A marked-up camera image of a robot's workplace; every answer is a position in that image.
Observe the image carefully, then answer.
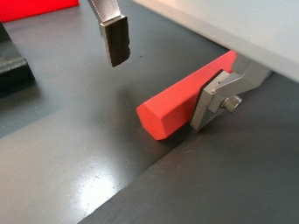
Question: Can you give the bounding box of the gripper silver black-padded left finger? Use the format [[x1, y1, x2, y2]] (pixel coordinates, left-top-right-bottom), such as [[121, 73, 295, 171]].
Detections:
[[89, 0, 131, 67]]

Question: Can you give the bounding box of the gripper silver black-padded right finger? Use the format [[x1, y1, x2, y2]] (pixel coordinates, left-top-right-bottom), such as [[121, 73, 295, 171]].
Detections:
[[191, 54, 271, 130]]

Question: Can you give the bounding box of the red hexagon peg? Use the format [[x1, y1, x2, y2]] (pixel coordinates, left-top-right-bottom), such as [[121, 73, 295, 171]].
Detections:
[[137, 51, 237, 140]]

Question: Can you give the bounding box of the red shape-sorting block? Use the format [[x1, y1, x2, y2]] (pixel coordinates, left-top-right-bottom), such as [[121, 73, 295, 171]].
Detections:
[[0, 0, 81, 22]]

